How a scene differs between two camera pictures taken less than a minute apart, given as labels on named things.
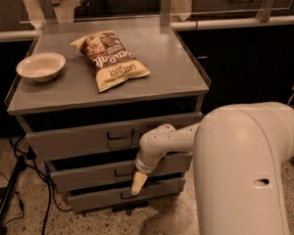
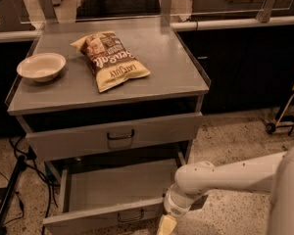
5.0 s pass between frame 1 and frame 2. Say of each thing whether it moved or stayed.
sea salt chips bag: stayed
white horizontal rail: stayed
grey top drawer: stayed
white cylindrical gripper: moved
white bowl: stayed
